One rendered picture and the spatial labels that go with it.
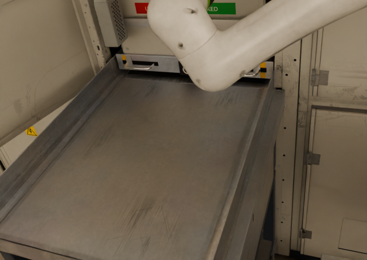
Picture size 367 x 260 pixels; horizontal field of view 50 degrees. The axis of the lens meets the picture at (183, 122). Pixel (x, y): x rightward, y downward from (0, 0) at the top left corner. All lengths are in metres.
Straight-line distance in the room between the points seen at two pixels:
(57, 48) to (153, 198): 0.63
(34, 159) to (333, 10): 0.80
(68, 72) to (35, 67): 0.13
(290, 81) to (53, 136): 0.70
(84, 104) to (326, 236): 1.02
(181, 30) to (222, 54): 0.09
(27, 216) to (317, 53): 0.84
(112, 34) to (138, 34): 0.12
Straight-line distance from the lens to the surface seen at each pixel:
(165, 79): 1.34
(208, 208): 0.88
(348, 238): 1.64
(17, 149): 2.00
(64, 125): 1.19
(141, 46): 1.34
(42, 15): 1.29
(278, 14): 0.75
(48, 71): 1.33
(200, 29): 0.75
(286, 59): 1.17
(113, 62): 1.40
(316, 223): 1.59
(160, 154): 1.03
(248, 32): 0.75
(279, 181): 1.48
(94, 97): 1.31
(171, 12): 0.74
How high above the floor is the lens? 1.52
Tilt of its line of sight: 37 degrees down
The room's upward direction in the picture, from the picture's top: 9 degrees counter-clockwise
